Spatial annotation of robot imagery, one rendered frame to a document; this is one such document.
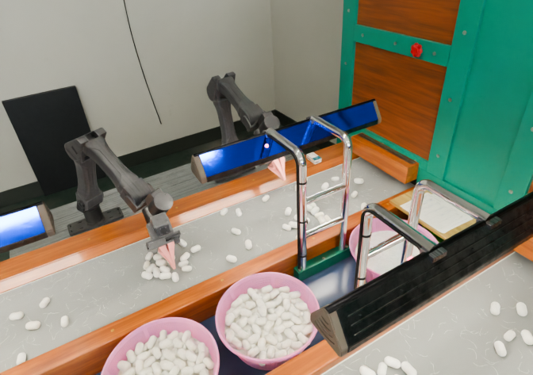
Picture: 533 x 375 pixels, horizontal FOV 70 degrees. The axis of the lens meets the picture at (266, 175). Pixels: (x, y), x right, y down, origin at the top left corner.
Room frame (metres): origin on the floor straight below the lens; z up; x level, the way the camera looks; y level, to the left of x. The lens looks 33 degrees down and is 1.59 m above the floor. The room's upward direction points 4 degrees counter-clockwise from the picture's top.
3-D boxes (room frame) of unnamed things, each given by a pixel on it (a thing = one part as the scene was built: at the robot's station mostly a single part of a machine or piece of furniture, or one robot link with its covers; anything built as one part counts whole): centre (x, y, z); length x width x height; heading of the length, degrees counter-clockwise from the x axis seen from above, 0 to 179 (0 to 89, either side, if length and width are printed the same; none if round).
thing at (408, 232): (0.57, -0.31, 0.90); 0.20 x 0.19 x 0.45; 118
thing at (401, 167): (1.26, -0.45, 0.83); 0.30 x 0.06 x 0.07; 28
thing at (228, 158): (1.00, -0.09, 1.08); 0.62 x 0.08 x 0.07; 118
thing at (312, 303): (0.63, 0.02, 0.72); 0.27 x 0.27 x 0.10
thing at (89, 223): (1.17, 0.67, 0.71); 0.20 x 0.07 x 0.08; 119
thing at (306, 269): (0.93, -0.12, 0.90); 0.20 x 0.19 x 0.45; 118
